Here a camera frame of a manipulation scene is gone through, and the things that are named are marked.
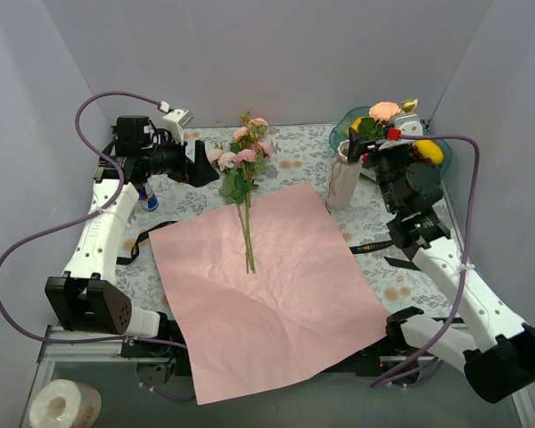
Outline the single pink flower stem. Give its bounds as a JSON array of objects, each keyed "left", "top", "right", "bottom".
[{"left": 366, "top": 98, "right": 419, "bottom": 141}]

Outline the pink artificial flower bouquet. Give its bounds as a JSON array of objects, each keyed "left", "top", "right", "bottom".
[{"left": 207, "top": 111, "right": 274, "bottom": 274}]

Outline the black ribbon with gold text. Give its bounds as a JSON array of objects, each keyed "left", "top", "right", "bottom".
[{"left": 116, "top": 221, "right": 420, "bottom": 271}]

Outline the purple wrapping paper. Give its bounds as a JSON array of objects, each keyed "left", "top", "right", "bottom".
[{"left": 150, "top": 182, "right": 388, "bottom": 405}]

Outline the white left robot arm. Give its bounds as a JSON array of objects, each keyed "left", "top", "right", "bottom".
[{"left": 45, "top": 110, "right": 219, "bottom": 357}]

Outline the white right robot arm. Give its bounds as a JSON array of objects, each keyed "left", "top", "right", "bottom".
[{"left": 348, "top": 128, "right": 535, "bottom": 403}]

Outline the white ribbed ceramic vase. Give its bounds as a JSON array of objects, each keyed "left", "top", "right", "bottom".
[{"left": 325, "top": 140, "right": 362, "bottom": 210}]

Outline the floral patterned table mat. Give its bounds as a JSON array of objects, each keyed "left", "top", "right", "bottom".
[{"left": 114, "top": 124, "right": 451, "bottom": 317}]

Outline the yellow mango left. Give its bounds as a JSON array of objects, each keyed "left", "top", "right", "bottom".
[{"left": 347, "top": 116, "right": 367, "bottom": 137}]

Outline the yellow mango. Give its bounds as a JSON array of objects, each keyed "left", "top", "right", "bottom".
[
  {"left": 414, "top": 139, "right": 444, "bottom": 165},
  {"left": 347, "top": 116, "right": 367, "bottom": 137}
]

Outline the teal plastic fruit basket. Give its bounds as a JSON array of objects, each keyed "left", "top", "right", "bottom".
[{"left": 329, "top": 106, "right": 452, "bottom": 182}]

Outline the dark red grape bunch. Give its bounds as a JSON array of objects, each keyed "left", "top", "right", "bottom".
[{"left": 409, "top": 144, "right": 423, "bottom": 161}]

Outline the yellow mango right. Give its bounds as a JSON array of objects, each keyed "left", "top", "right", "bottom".
[{"left": 414, "top": 139, "right": 444, "bottom": 165}]

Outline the blue silver energy drink can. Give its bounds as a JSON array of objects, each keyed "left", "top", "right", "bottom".
[{"left": 138, "top": 182, "right": 159, "bottom": 211}]

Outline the white toilet paper roll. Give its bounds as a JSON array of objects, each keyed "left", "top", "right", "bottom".
[{"left": 29, "top": 379, "right": 102, "bottom": 428}]

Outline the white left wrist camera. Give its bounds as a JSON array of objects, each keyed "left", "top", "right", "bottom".
[{"left": 162, "top": 109, "right": 193, "bottom": 143}]

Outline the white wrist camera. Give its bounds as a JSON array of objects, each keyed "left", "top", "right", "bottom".
[
  {"left": 162, "top": 109, "right": 193, "bottom": 143},
  {"left": 378, "top": 112, "right": 424, "bottom": 151}
]

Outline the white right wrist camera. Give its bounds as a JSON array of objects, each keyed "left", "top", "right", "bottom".
[{"left": 378, "top": 112, "right": 424, "bottom": 151}]

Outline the aluminium frame rail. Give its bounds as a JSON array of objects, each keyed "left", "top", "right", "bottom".
[{"left": 37, "top": 326, "right": 123, "bottom": 363}]

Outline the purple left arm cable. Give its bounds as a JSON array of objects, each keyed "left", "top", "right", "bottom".
[{"left": 0, "top": 91, "right": 197, "bottom": 404}]

